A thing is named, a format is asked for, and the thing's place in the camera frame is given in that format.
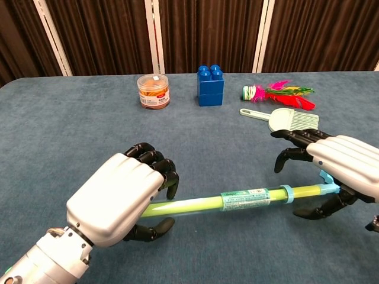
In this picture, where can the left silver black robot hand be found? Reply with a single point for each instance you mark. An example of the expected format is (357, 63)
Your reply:
(118, 195)

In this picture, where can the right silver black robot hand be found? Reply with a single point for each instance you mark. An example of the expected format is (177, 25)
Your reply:
(349, 165)

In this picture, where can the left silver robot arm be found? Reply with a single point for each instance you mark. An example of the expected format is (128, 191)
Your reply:
(44, 260)

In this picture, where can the blue-grey felt table cover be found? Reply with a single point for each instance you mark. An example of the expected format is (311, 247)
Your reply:
(59, 148)

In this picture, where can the pale green hand brush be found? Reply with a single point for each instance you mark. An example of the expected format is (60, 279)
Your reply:
(279, 119)

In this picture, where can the clear jar of rubber bands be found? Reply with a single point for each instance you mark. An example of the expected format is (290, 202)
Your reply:
(154, 94)

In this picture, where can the colourful feather shuttlecock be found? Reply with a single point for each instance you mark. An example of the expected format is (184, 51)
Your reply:
(250, 92)

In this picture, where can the blue plastic building block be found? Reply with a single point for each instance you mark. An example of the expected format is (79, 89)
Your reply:
(210, 85)
(210, 100)

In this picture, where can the brown pleated curtain panel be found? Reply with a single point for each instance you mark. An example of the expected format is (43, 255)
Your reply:
(325, 32)
(17, 35)
(207, 32)
(103, 35)

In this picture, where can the white partition frame post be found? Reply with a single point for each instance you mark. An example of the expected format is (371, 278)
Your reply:
(377, 66)
(263, 38)
(54, 38)
(154, 38)

